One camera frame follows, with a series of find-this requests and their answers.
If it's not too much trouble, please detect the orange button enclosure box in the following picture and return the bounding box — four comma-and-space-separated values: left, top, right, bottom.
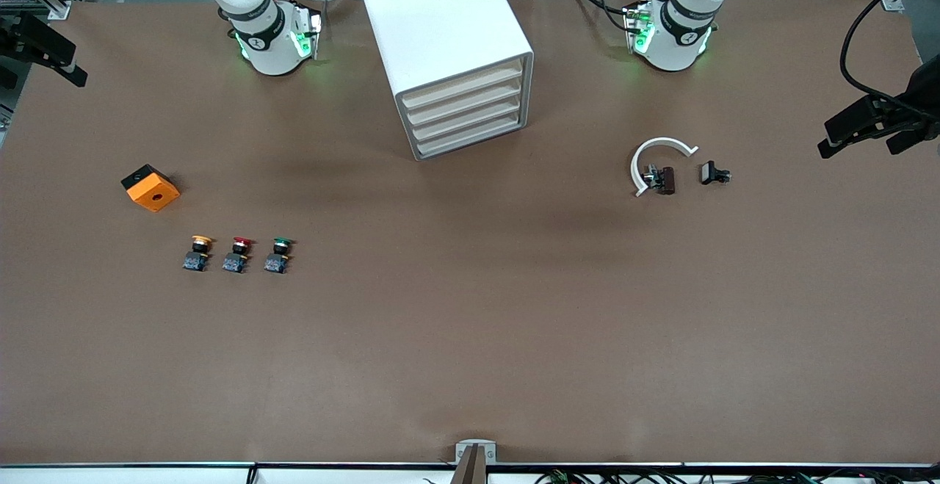
121, 164, 181, 213

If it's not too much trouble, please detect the yellow push button switch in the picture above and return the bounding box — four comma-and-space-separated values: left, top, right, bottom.
182, 234, 214, 273

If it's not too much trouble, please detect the red push button switch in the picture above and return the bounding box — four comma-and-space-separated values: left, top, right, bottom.
223, 236, 253, 275

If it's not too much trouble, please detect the white table edge rail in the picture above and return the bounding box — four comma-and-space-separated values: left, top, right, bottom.
0, 462, 940, 484

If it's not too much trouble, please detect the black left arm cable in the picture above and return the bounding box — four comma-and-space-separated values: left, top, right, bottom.
839, 0, 940, 109

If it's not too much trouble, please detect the green push button switch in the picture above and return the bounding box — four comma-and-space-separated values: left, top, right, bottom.
264, 236, 294, 275

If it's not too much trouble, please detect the brown paper table cover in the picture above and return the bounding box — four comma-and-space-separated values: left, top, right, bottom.
0, 0, 940, 466

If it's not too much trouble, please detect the white drawer cabinet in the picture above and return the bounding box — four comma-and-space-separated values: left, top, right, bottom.
355, 0, 535, 162

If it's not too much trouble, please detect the grey metal bracket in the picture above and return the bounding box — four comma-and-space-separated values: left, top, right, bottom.
455, 440, 498, 464

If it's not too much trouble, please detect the brown upright post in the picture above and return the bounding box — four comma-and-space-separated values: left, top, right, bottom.
449, 445, 487, 484

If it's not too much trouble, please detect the white drawer with beige front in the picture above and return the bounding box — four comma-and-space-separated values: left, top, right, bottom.
409, 95, 526, 142
404, 78, 525, 126
415, 112, 527, 159
399, 59, 525, 109

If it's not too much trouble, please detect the brown small electrical component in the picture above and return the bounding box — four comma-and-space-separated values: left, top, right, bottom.
643, 165, 676, 195

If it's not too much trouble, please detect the white curved plastic piece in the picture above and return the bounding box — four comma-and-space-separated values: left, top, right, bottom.
630, 137, 699, 198

